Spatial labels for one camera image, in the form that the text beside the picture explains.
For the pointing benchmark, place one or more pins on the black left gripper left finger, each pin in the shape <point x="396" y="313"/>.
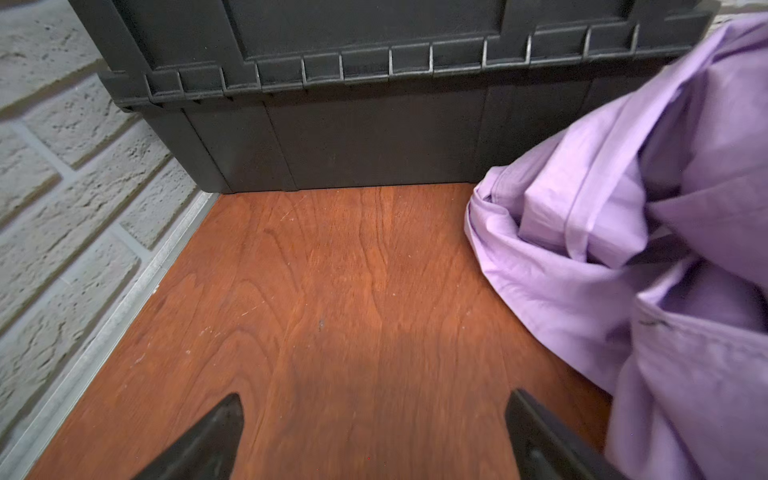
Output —
<point x="207" y="450"/>

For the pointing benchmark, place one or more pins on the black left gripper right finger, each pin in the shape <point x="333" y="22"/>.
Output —
<point x="544" y="448"/>

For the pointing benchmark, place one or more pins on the black plastic toolbox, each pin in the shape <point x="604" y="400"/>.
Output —
<point x="292" y="95"/>

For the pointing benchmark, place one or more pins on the purple trousers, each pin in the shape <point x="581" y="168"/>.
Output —
<point x="633" y="245"/>

